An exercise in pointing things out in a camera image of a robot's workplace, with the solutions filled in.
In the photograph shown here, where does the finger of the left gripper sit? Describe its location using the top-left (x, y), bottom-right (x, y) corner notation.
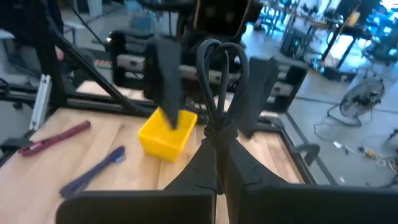
top-left (239, 57), bottom-right (280, 139)
top-left (144, 39), bottom-right (184, 130)

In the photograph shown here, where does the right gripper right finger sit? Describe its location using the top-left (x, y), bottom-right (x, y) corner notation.
top-left (222, 139), bottom-right (398, 224)

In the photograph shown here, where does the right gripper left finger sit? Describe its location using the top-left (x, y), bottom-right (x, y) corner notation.
top-left (55, 138), bottom-right (218, 224)

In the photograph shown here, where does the thick black cable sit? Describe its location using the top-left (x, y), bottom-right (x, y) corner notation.
top-left (195, 39), bottom-right (251, 195)

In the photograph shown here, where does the grey table clamp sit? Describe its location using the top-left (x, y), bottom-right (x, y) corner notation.
top-left (292, 142), bottom-right (321, 167)

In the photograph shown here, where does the yellow plastic basket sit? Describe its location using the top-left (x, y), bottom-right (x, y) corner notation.
top-left (137, 106), bottom-right (198, 163)

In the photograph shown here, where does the silver aluminium bar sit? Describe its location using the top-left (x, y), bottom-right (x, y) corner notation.
top-left (29, 73), bottom-right (52, 131)

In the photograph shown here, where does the black floor fan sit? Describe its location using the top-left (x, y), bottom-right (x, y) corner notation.
top-left (326, 79), bottom-right (386, 128)

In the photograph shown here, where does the purple cable with white plug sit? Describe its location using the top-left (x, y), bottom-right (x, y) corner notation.
top-left (59, 145), bottom-right (126, 199)

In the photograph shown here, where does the white floor cable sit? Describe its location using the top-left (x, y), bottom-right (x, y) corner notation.
top-left (345, 144), bottom-right (398, 175)

